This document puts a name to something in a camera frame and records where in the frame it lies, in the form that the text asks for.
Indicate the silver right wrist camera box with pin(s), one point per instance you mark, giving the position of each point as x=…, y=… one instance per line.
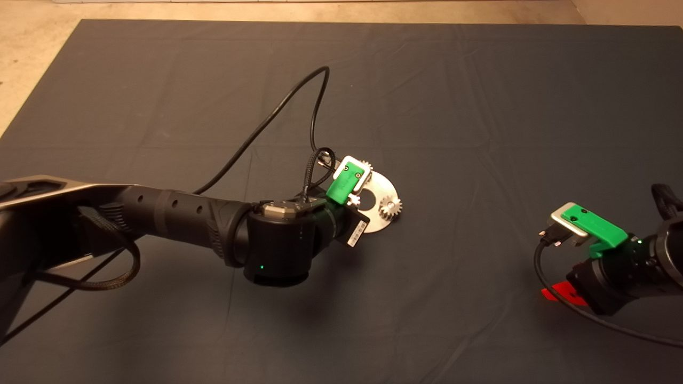
x=563, y=220

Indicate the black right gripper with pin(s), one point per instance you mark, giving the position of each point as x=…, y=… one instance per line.
x=600, y=288

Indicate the green left camera mount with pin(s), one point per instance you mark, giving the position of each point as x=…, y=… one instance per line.
x=341, y=184

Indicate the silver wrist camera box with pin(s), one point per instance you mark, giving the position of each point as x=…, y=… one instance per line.
x=563, y=220
x=364, y=178

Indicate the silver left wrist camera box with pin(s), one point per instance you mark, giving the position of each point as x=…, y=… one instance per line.
x=364, y=178

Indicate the dark grey table cloth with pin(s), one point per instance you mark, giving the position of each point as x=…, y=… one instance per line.
x=480, y=80

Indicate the green right camera mount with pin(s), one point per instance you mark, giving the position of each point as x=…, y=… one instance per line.
x=600, y=224

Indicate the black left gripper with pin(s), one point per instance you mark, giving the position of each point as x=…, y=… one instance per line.
x=352, y=224

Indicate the small steel planetary gear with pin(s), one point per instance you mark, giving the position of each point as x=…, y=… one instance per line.
x=366, y=165
x=394, y=212
x=355, y=200

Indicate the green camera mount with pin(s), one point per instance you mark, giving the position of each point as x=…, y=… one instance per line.
x=600, y=224
x=341, y=184

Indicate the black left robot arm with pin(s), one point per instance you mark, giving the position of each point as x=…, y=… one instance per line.
x=187, y=218

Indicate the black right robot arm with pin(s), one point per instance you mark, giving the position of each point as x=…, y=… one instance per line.
x=664, y=256

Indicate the round metal carrier plate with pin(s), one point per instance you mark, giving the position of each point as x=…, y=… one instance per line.
x=381, y=184

